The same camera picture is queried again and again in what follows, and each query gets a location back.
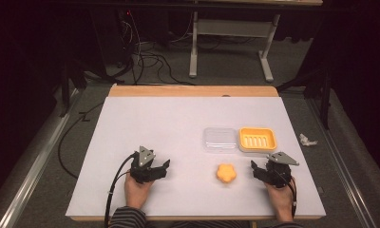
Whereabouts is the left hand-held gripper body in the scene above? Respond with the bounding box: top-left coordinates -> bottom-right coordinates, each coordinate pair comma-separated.
129,145 -> 158,185

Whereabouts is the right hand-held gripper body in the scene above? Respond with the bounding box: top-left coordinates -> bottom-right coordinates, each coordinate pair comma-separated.
263,151 -> 300,190

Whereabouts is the person's left hand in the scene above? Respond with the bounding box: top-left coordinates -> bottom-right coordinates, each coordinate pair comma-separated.
123,171 -> 155,210

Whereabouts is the person's right hand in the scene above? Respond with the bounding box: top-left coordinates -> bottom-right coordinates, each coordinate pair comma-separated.
264,182 -> 295,223

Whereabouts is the yellow soap dish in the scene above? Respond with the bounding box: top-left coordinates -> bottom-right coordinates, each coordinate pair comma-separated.
237,126 -> 278,154

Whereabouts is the orange flower-shaped soap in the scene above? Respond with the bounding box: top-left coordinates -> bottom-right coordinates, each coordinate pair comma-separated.
215,162 -> 238,184

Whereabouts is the white table mat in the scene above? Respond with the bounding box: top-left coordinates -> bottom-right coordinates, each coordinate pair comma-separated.
65,96 -> 327,219

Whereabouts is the crumpled white paper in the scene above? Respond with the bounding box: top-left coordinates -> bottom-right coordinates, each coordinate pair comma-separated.
298,133 -> 319,147

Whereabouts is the clear plastic lid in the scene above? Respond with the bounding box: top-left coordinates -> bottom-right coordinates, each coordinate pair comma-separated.
201,126 -> 239,154

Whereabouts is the wooden table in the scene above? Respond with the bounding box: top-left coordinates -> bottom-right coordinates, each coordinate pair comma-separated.
69,84 -> 325,222

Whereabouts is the black stand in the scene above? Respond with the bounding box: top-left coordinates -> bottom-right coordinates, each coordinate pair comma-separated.
58,60 -> 116,119
275,67 -> 333,131

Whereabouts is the right hand-held gripper black cable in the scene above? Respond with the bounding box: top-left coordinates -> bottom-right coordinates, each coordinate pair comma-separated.
284,175 -> 298,219

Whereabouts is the hand-held gripper black cable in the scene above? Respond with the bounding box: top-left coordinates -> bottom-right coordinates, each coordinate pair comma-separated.
104,152 -> 139,228
284,175 -> 298,219

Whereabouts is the left hand-held gripper black cable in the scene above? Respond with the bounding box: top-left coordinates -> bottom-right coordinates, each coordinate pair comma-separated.
104,152 -> 139,228

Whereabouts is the metal floor rail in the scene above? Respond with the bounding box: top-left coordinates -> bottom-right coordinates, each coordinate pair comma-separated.
306,98 -> 377,228
0,88 -> 82,228

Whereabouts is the black floor cable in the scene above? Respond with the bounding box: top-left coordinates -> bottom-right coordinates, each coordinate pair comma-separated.
57,102 -> 105,181

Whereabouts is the tangle of black cables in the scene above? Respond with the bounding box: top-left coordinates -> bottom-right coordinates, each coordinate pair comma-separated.
114,10 -> 197,86

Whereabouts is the white metal desk frame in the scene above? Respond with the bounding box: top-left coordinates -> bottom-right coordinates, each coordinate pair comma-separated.
188,10 -> 283,84

